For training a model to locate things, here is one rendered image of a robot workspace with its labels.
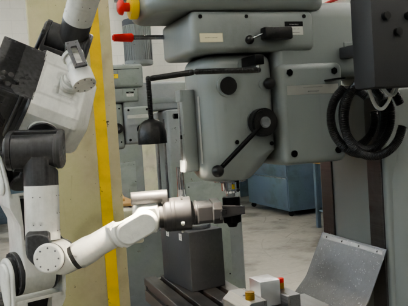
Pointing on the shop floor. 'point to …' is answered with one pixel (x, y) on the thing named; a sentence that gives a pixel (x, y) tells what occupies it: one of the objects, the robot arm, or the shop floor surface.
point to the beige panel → (91, 168)
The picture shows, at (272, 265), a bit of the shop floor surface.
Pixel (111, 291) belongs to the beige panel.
